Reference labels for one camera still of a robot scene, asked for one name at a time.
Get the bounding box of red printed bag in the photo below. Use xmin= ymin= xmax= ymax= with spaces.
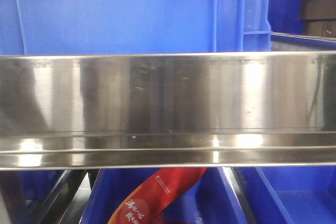
xmin=108 ymin=167 xmax=206 ymax=223

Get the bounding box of blue bin lower right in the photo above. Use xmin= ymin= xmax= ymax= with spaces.
xmin=236 ymin=166 xmax=335 ymax=223

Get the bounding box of large blue crate upper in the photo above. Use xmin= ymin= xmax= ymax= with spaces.
xmin=1 ymin=0 xmax=271 ymax=55

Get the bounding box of steel shelf beam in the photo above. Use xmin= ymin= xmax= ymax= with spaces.
xmin=1 ymin=50 xmax=335 ymax=170

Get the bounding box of blue bin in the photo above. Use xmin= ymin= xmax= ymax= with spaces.
xmin=236 ymin=166 xmax=335 ymax=223
xmin=80 ymin=167 xmax=247 ymax=223

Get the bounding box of blue bin lower middle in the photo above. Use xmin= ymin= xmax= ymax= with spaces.
xmin=80 ymin=167 xmax=247 ymax=223

